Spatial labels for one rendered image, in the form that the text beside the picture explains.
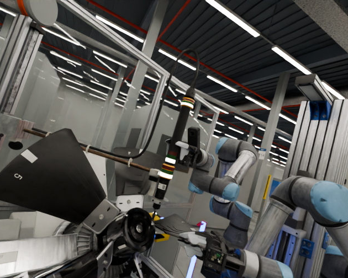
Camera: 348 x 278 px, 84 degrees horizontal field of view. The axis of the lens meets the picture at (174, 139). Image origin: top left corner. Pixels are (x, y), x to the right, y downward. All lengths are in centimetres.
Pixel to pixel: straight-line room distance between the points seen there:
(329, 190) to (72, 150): 77
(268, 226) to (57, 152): 76
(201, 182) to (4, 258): 65
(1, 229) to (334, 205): 92
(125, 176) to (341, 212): 71
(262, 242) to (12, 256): 76
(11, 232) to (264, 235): 80
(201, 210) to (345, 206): 404
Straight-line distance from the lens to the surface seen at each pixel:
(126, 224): 58
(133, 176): 74
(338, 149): 138
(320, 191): 78
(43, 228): 79
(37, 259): 65
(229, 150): 117
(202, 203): 465
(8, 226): 68
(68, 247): 68
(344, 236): 90
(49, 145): 59
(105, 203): 61
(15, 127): 92
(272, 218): 88
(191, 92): 68
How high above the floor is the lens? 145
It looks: 4 degrees up
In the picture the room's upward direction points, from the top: 17 degrees clockwise
